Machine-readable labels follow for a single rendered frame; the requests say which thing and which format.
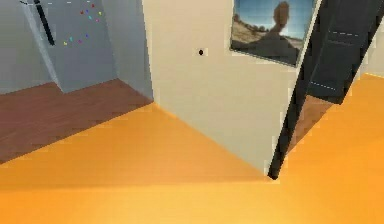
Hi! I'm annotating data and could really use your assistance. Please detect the black room door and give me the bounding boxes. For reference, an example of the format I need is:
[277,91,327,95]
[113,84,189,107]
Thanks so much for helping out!
[267,0,384,181]

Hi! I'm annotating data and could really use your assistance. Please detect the grey fridge with magnets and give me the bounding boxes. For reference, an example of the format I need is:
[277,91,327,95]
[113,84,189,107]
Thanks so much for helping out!
[19,0,154,100]

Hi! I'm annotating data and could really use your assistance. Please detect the framed desert landscape picture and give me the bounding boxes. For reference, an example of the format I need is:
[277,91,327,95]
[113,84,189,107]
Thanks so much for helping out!
[229,0,323,68]

